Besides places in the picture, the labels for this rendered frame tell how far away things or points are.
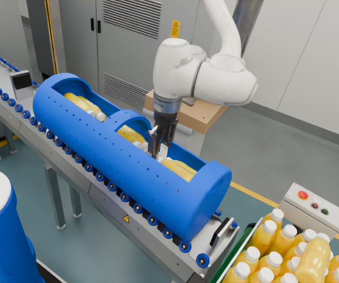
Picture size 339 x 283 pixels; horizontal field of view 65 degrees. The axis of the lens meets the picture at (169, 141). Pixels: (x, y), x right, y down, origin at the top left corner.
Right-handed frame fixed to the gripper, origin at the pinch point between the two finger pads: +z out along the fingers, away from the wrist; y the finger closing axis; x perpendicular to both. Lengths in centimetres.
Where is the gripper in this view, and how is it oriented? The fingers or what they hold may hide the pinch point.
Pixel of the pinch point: (159, 155)
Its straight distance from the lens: 96.7
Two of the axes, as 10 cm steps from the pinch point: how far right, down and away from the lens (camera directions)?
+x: 7.6, 4.8, -4.4
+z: -1.3, 7.8, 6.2
